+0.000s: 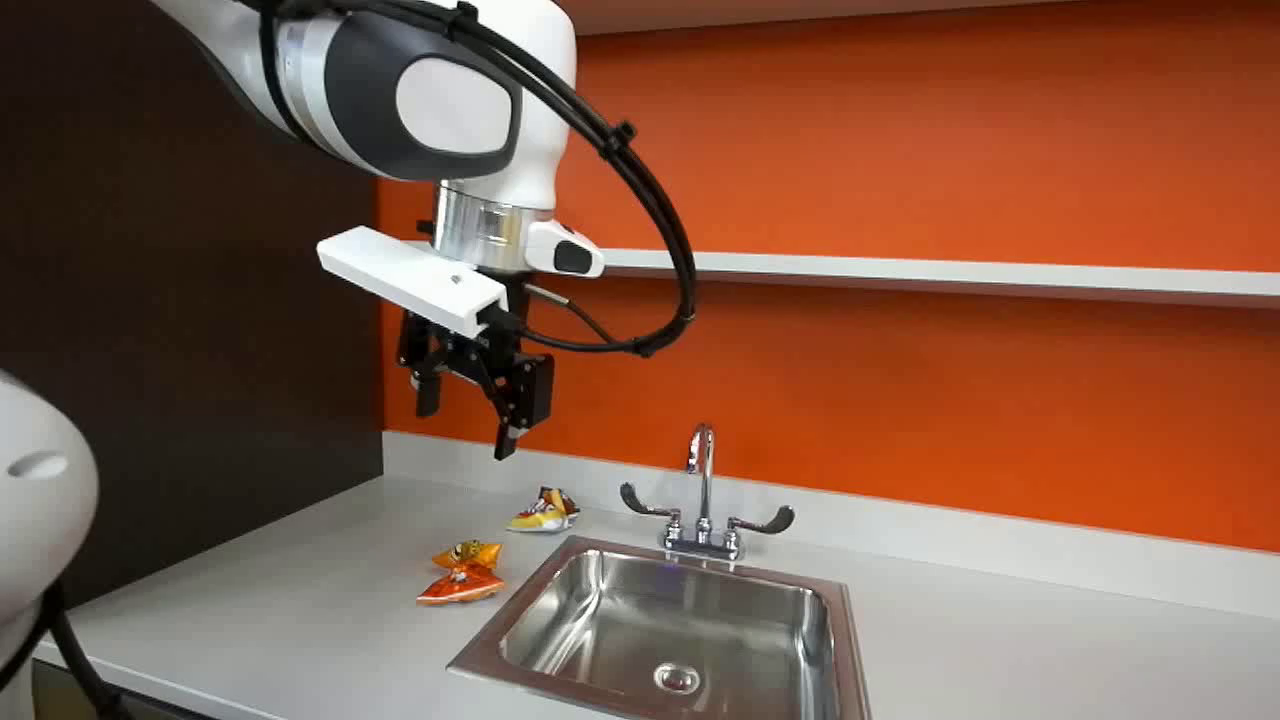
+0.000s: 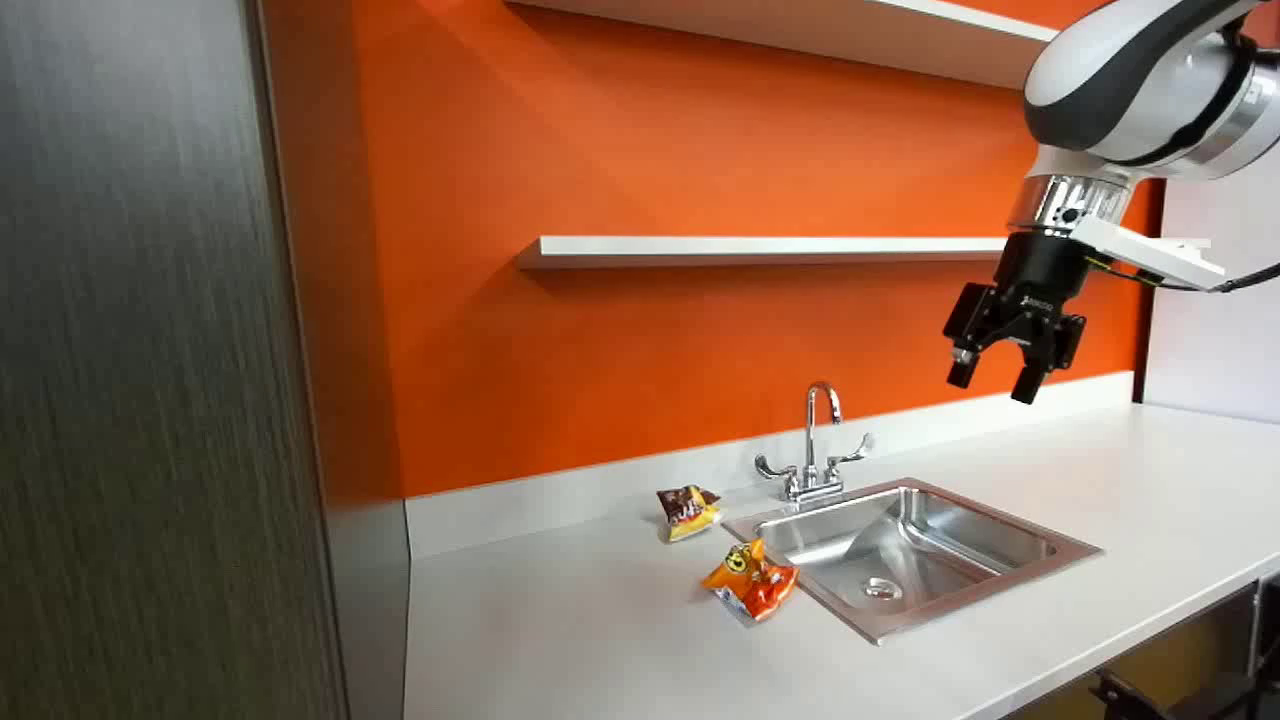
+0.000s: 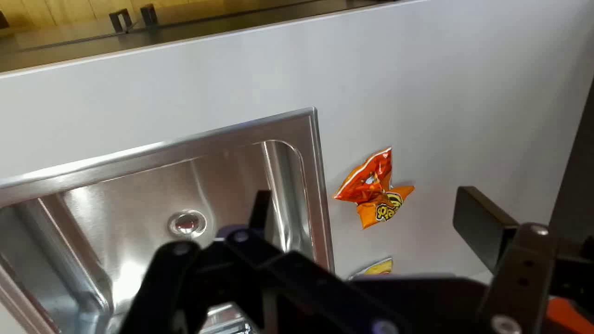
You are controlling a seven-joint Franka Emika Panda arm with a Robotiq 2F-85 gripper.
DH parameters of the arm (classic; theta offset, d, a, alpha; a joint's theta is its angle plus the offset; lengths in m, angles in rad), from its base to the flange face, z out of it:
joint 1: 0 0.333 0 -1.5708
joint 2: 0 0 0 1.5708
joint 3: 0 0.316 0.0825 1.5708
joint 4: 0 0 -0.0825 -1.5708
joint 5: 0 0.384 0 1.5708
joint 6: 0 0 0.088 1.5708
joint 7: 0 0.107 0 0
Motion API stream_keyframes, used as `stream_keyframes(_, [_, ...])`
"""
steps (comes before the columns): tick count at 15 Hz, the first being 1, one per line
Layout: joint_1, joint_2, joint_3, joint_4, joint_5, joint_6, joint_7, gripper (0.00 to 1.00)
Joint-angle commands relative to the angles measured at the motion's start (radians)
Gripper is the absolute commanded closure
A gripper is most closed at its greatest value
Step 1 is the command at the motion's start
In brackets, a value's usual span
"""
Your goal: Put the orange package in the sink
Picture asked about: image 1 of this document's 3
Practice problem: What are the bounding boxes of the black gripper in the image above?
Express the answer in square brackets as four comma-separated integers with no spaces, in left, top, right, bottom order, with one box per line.
[394,310,554,461]

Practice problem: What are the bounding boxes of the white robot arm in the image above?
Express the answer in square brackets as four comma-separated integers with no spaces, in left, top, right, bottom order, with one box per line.
[0,0,576,720]

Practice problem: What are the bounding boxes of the yellow orange snack package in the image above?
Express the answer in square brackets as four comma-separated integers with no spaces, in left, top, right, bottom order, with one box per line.
[508,489,580,537]

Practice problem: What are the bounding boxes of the stainless steel sink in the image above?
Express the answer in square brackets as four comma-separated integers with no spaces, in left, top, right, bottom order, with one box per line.
[450,537,871,720]

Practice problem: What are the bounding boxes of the sink drain strainer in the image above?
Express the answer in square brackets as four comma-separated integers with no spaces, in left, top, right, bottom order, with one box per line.
[653,666,704,697]

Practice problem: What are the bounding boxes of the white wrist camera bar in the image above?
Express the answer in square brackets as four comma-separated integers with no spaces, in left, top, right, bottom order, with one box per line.
[315,229,508,340]

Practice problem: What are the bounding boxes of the chrome faucet with handles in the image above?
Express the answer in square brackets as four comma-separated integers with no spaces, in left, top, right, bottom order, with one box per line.
[618,424,797,567]

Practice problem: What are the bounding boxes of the white wall shelf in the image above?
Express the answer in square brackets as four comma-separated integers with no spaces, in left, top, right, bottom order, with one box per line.
[583,245,1280,314]

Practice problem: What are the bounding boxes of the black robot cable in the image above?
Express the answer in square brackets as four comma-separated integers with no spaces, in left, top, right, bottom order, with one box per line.
[245,0,704,361]

